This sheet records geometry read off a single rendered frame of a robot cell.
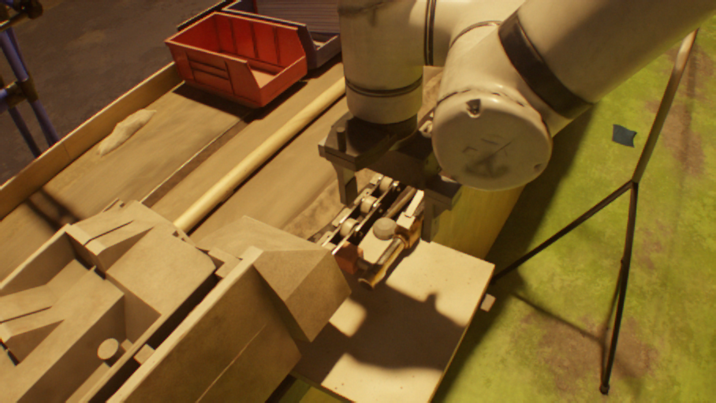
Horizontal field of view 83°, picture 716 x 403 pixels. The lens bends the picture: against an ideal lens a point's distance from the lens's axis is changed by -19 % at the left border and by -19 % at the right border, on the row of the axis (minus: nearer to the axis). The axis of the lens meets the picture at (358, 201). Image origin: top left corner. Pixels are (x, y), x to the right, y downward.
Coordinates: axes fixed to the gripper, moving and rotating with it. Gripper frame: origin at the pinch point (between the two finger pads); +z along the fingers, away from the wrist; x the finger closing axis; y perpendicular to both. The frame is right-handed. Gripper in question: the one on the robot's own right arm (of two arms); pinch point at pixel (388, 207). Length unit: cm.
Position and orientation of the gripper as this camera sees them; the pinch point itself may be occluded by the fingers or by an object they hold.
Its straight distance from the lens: 68.1
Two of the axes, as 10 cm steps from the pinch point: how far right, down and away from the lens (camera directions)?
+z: 0.6, 7.0, 7.1
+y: 5.6, -6.1, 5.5
